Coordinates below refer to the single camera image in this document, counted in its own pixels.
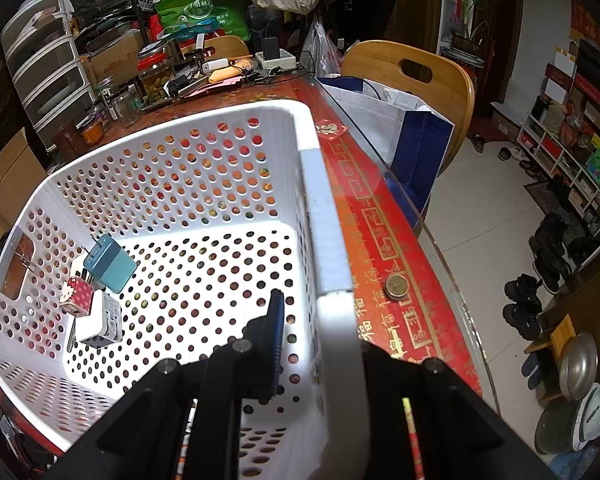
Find pink polka dot charger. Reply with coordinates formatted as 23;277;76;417
59;276;95;318

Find white perforated plastic basket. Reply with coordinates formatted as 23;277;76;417
0;99;366;480

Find open cardboard box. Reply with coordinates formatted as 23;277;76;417
0;127;48;221

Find black boots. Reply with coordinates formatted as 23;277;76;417
529;212;575;295

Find empty glass jar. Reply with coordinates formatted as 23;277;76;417
111;87;141;127

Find white charger plug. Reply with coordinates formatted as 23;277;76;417
76;290;123;348

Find wooden chair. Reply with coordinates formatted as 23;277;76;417
341;40;476;176
180;35;251;61

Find white enamel pot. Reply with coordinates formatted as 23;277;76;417
572;382;600;453

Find black shoe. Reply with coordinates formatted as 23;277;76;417
504;274;545;306
502;302;543;341

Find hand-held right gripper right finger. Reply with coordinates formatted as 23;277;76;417
352;345;561;480

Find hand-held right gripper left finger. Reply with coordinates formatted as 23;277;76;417
35;289;286;480

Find white plastic bag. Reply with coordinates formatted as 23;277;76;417
300;15;343;78

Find small orange jar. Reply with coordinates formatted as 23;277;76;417
77;115;106;146

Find glass jar with red lid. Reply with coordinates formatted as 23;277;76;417
137;52;176;103

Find green shopping bag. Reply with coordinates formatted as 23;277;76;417
154;0;252;43

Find teal charger plug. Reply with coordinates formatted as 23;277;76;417
82;234;137;295

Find blue and white paper bag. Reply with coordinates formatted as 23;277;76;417
316;76;455;221

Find stacked plastic drawer organizer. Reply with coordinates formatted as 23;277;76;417
0;0;96;133

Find round coin on table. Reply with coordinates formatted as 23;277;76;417
384;272;411;301

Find white shoe shelf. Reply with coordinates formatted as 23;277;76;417
517;40;600;236

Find potted plant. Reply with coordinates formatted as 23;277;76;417
450;0;496;53

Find dark metal pot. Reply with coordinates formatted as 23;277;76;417
535;400;581;456

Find white power strip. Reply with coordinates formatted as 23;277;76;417
255;47;306;71

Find red square sticker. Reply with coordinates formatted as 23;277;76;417
314;117;351;140

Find metal pot lid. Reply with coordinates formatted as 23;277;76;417
559;332;599;401

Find brown ceramic pitcher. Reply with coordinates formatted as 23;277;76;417
50;120;88;158

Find brown cardboard box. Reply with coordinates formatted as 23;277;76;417
80;30;146;86

